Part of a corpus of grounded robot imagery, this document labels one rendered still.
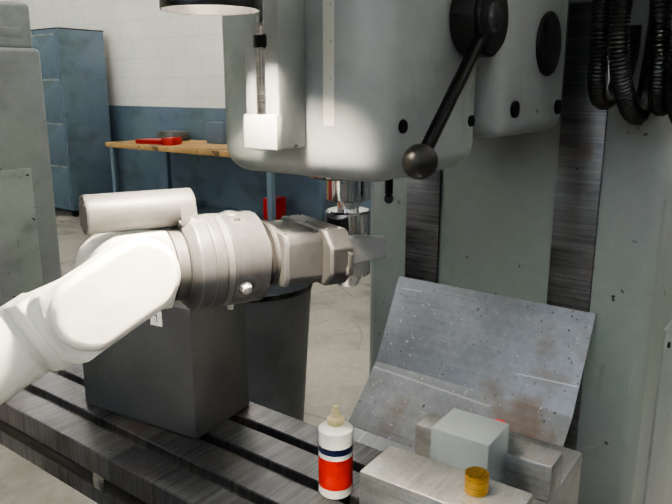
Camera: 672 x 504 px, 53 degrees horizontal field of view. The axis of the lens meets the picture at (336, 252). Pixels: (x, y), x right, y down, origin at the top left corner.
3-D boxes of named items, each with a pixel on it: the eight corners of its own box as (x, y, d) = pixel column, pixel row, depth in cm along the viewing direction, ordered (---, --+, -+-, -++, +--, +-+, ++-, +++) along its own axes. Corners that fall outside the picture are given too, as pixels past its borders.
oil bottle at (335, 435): (339, 504, 77) (339, 417, 75) (311, 492, 79) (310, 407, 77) (359, 488, 80) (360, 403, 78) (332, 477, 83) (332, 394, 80)
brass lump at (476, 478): (482, 500, 59) (483, 482, 59) (459, 492, 61) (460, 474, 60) (492, 488, 61) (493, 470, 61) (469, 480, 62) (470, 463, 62)
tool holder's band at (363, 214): (316, 219, 70) (316, 209, 70) (346, 213, 74) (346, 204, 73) (350, 225, 67) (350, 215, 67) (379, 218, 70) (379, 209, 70)
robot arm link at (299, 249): (355, 212, 63) (237, 223, 57) (354, 310, 65) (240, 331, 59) (293, 194, 74) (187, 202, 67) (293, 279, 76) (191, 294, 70)
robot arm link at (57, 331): (197, 286, 57) (55, 388, 51) (165, 276, 64) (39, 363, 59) (155, 222, 55) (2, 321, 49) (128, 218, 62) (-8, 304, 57)
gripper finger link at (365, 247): (383, 259, 71) (333, 267, 68) (384, 230, 70) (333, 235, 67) (392, 263, 70) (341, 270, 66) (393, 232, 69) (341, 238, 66)
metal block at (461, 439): (485, 502, 64) (489, 445, 62) (428, 482, 67) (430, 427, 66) (505, 477, 68) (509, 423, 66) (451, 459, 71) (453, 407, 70)
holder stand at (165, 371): (196, 440, 91) (188, 300, 86) (84, 404, 102) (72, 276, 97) (250, 405, 101) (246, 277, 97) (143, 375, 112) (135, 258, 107)
